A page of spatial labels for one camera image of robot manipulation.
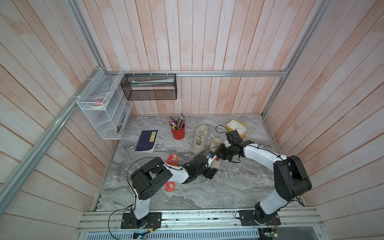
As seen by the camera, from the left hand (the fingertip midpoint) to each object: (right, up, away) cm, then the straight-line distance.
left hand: (211, 167), depth 91 cm
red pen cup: (-21, +20, +10) cm, 31 cm away
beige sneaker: (-7, +16, +7) cm, 19 cm away
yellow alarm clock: (+20, +27, +21) cm, 39 cm away
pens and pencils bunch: (-20, +28, +7) cm, 35 cm away
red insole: (-24, +4, +4) cm, 25 cm away
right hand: (+2, +8, +1) cm, 9 cm away
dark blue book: (-44, +15, +14) cm, 49 cm away
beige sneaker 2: (+3, +15, +7) cm, 16 cm away
